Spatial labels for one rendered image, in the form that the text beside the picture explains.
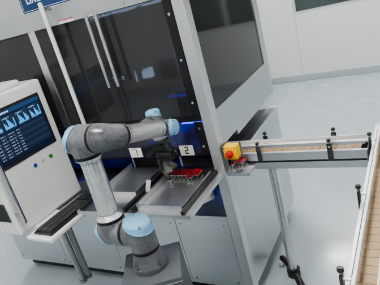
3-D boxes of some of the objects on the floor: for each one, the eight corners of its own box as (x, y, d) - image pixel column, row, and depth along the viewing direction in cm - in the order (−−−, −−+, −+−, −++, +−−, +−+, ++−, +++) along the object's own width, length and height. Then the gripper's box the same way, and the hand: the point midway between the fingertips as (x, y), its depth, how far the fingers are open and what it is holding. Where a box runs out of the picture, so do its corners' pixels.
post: (251, 292, 255) (158, -77, 182) (260, 294, 252) (169, -82, 179) (248, 300, 250) (150, -77, 177) (258, 302, 247) (162, -82, 174)
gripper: (163, 142, 200) (175, 181, 207) (173, 133, 208) (184, 171, 216) (149, 143, 204) (160, 181, 211) (159, 134, 212) (171, 171, 220)
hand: (167, 173), depth 214 cm, fingers closed
